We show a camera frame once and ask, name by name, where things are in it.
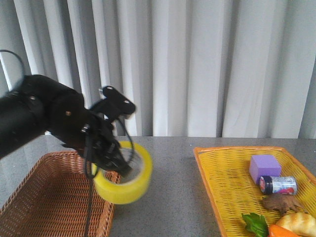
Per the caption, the small black-capped bottle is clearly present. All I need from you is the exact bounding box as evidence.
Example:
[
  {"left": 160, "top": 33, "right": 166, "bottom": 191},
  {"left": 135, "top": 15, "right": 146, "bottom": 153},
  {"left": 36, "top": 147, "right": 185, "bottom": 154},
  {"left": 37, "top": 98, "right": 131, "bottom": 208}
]
[{"left": 259, "top": 176, "right": 298, "bottom": 195}]

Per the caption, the brown wicker basket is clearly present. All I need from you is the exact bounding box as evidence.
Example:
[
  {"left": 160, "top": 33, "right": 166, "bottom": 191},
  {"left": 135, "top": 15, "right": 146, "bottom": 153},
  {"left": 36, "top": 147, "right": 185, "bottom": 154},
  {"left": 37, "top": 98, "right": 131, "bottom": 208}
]
[{"left": 0, "top": 151, "right": 121, "bottom": 237}]

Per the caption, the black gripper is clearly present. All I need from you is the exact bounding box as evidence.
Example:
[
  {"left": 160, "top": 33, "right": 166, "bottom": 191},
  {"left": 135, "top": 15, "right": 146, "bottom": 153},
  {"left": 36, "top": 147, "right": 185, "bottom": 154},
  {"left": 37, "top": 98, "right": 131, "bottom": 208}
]
[{"left": 60, "top": 108, "right": 132, "bottom": 177}]

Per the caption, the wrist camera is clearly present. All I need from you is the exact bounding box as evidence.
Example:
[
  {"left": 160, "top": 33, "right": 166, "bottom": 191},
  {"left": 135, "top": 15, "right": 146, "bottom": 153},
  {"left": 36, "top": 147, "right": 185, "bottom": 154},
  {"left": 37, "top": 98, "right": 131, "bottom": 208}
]
[{"left": 90, "top": 86, "right": 136, "bottom": 123}]

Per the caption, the purple foam block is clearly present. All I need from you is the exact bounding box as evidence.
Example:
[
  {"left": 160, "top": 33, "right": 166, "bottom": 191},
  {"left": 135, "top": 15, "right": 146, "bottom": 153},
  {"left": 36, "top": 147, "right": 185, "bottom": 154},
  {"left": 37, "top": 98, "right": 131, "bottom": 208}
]
[{"left": 248, "top": 155, "right": 281, "bottom": 185}]

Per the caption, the grey pleated curtain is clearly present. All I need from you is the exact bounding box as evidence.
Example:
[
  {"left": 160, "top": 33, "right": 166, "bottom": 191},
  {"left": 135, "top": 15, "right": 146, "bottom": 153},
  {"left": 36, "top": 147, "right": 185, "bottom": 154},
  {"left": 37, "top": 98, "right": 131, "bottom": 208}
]
[{"left": 0, "top": 0, "right": 316, "bottom": 138}]

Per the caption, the brown dried leaf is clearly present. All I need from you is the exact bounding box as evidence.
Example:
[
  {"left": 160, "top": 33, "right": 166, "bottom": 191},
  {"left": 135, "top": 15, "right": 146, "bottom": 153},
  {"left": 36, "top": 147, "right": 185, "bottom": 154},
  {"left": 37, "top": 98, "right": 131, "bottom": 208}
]
[{"left": 262, "top": 193, "right": 307, "bottom": 216}]

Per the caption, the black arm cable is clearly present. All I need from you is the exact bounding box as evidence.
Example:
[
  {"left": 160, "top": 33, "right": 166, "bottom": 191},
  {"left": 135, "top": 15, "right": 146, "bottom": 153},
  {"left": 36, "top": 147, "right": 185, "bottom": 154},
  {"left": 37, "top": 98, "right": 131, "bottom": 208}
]
[{"left": 82, "top": 116, "right": 135, "bottom": 237}]

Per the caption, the orange carrot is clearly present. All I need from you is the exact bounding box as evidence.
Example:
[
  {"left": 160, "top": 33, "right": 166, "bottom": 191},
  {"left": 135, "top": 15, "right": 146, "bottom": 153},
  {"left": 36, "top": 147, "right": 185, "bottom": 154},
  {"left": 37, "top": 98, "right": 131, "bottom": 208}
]
[{"left": 269, "top": 225, "right": 299, "bottom": 237}]

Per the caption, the bread roll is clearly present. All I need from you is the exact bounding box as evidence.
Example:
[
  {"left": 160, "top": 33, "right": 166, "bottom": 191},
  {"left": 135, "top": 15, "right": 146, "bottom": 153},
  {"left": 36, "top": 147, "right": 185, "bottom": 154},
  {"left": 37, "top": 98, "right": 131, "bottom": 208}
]
[{"left": 276, "top": 212, "right": 316, "bottom": 237}]

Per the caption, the yellow plastic basket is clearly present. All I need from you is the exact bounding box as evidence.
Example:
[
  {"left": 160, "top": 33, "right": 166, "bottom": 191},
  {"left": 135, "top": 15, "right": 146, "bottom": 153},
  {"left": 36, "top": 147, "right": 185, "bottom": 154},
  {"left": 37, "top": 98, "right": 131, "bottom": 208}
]
[{"left": 194, "top": 146, "right": 316, "bottom": 237}]

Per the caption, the yellow tape roll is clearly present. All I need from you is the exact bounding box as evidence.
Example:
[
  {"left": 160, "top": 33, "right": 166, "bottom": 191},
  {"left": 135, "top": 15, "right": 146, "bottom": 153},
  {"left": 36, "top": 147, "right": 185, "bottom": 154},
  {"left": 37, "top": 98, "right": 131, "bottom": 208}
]
[{"left": 94, "top": 143, "right": 153, "bottom": 205}]

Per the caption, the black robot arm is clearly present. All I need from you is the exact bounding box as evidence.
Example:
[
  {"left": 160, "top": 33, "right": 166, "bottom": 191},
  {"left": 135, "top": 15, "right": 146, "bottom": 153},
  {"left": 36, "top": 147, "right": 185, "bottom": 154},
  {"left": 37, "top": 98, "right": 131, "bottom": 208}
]
[{"left": 0, "top": 75, "right": 136, "bottom": 176}]

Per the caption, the green leaf garnish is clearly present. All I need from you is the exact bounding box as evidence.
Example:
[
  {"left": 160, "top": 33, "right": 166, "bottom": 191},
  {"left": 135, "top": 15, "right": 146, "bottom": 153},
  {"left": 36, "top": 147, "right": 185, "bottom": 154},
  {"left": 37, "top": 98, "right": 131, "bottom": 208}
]
[{"left": 241, "top": 212, "right": 269, "bottom": 237}]

